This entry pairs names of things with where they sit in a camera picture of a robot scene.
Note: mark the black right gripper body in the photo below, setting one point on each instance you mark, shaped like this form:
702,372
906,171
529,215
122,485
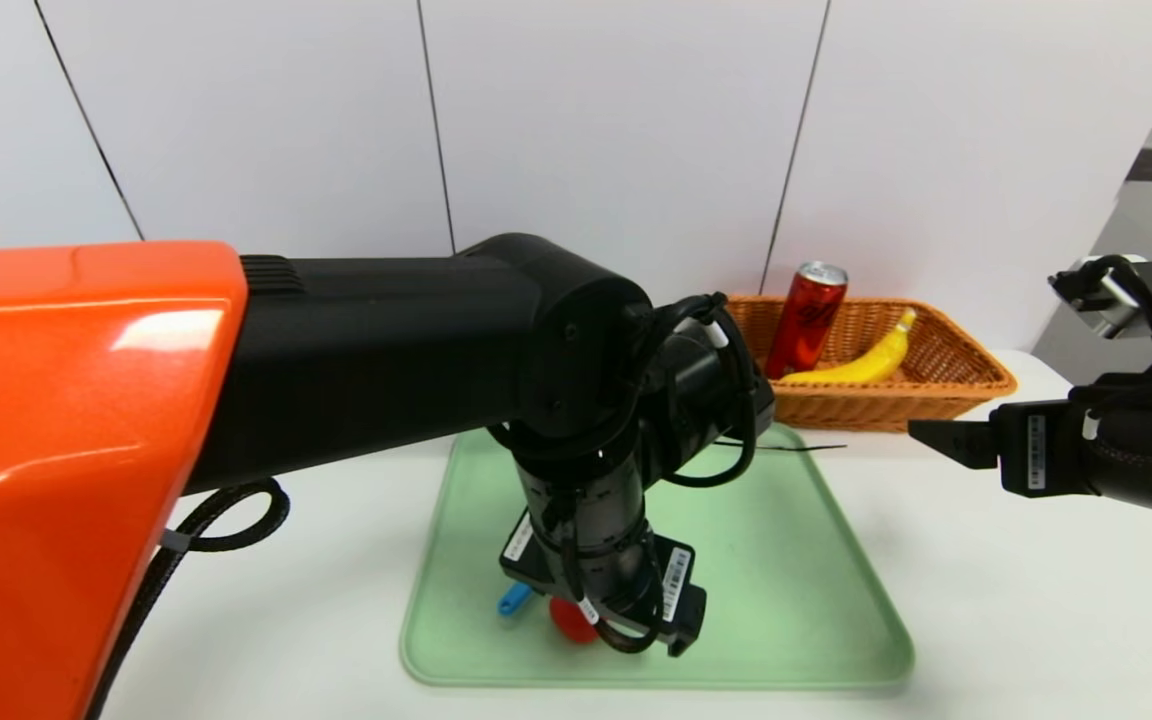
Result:
1033,446

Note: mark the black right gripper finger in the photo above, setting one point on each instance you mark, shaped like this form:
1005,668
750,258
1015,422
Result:
966,443

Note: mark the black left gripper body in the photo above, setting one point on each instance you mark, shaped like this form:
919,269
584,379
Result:
674,585

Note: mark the red rubber duck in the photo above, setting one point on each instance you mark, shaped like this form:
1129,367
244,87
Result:
566,622

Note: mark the yellow banana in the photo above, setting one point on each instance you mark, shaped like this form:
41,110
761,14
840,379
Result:
866,362

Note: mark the red soda can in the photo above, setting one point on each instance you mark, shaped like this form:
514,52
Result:
806,320

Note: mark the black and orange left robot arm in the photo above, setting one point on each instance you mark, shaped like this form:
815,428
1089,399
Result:
336,350

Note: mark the orange wicker basket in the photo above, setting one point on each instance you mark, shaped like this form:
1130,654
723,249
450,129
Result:
896,400

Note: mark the light green plastic tray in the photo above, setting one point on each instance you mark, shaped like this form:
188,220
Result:
796,600

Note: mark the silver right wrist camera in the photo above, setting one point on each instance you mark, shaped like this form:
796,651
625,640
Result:
1101,295

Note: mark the dark grey wall plate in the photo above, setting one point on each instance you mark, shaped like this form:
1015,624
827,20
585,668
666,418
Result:
1148,165

